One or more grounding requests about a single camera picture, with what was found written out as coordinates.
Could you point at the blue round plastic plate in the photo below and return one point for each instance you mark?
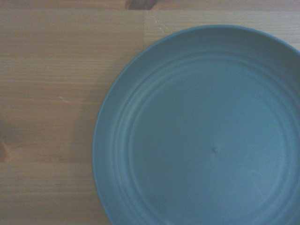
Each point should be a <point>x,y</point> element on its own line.
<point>206,131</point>

